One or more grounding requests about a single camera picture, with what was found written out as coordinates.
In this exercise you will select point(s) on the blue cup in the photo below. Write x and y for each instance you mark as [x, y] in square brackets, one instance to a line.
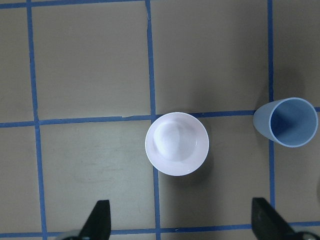
[291, 122]

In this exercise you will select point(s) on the pink bowl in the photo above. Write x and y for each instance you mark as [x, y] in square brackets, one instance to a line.
[177, 144]

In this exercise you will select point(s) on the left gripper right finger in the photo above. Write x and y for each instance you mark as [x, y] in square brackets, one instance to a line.
[267, 224]

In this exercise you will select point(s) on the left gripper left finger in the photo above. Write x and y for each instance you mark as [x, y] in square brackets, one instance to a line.
[98, 224]

